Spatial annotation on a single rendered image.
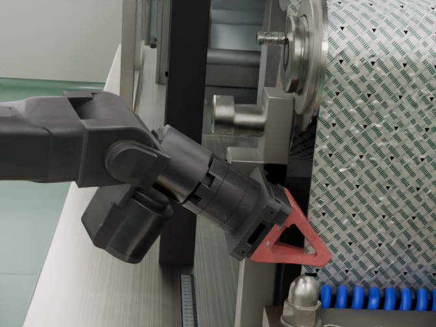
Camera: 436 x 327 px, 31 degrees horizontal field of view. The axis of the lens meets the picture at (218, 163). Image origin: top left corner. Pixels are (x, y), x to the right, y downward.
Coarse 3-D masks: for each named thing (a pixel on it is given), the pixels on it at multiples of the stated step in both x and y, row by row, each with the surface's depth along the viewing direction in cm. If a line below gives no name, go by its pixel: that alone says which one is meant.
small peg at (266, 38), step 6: (258, 36) 78; (264, 36) 78; (270, 36) 78; (276, 36) 78; (282, 36) 78; (258, 42) 78; (264, 42) 78; (270, 42) 78; (276, 42) 78; (282, 42) 78
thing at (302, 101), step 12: (312, 0) 75; (300, 12) 79; (312, 12) 73; (312, 24) 73; (312, 36) 73; (312, 48) 72; (312, 60) 72; (312, 72) 73; (312, 84) 73; (300, 96) 77; (300, 108) 77
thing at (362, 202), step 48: (336, 144) 74; (384, 144) 74; (432, 144) 75; (336, 192) 76; (384, 192) 76; (432, 192) 76; (336, 240) 77; (384, 240) 77; (432, 240) 78; (336, 288) 79; (384, 288) 79; (432, 288) 79
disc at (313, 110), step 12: (324, 0) 72; (324, 12) 71; (324, 24) 71; (324, 36) 70; (324, 48) 70; (324, 60) 71; (324, 72) 71; (312, 96) 74; (312, 108) 74; (300, 120) 79; (312, 120) 74
